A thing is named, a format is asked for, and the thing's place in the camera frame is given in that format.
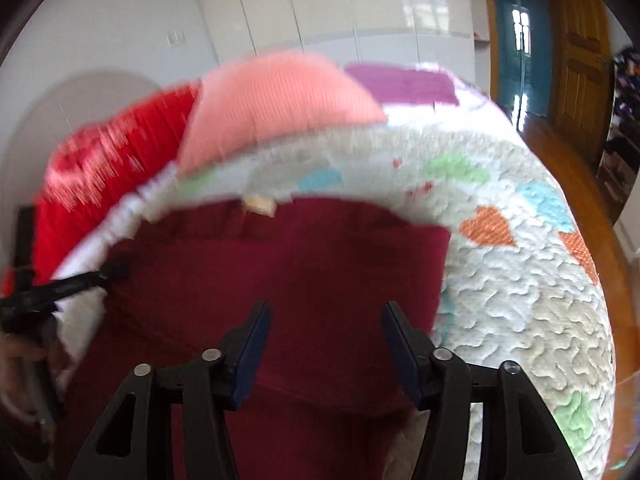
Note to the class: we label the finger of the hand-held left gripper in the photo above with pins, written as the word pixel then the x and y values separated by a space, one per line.
pixel 65 287

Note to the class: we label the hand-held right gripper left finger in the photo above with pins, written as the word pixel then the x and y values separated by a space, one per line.
pixel 250 355

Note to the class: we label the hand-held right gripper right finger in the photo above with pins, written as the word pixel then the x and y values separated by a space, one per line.
pixel 402 355

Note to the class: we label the dark red garment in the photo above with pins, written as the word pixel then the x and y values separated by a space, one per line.
pixel 300 270

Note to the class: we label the rack of clothes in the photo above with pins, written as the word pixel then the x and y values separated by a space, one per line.
pixel 622 110

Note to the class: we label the white quilt with coloured hearts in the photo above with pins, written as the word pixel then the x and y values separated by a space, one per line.
pixel 500 285

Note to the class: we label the red pillow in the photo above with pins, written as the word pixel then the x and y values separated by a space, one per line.
pixel 100 170

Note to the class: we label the coral pink pillow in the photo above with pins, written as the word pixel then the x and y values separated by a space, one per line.
pixel 280 105

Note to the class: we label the purple pillow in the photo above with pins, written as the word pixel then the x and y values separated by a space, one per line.
pixel 405 85

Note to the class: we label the teal door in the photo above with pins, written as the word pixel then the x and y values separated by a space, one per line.
pixel 537 60

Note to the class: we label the wooden door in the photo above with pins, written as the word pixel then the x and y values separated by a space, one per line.
pixel 580 60

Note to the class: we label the white glossy wardrobe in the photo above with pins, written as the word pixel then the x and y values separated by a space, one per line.
pixel 325 0

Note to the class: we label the wooden door frame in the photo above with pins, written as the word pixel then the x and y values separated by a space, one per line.
pixel 487 35

